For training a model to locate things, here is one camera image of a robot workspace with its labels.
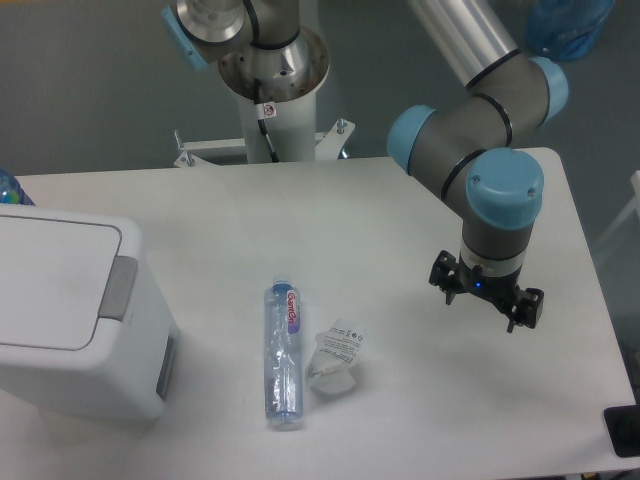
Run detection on blue bottle at left edge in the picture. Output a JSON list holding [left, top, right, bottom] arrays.
[[0, 168, 35, 206]]

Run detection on white frame at right edge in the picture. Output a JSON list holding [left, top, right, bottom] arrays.
[[595, 171, 639, 254]]

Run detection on white trash can lid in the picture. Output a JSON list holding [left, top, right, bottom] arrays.
[[1, 207, 144, 351]]

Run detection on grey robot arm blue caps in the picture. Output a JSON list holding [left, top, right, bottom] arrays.
[[162, 1, 568, 328]]

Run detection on blue water jug top right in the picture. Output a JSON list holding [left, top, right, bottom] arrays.
[[525, 0, 615, 61]]

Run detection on crumpled white plastic wrapper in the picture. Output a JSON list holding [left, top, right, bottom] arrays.
[[306, 318, 368, 396]]

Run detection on black device at table corner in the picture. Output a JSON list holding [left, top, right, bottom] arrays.
[[603, 405, 639, 458]]

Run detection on white trash can body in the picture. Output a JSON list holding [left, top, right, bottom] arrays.
[[0, 205, 182, 420]]

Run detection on black cable on pedestal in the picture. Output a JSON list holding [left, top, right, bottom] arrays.
[[252, 78, 280, 164]]

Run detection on clear plastic water bottle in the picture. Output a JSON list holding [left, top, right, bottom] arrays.
[[263, 275, 304, 431]]

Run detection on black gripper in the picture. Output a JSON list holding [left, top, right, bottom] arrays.
[[429, 250, 544, 333]]

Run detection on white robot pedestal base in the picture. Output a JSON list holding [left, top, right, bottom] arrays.
[[174, 27, 355, 167]]

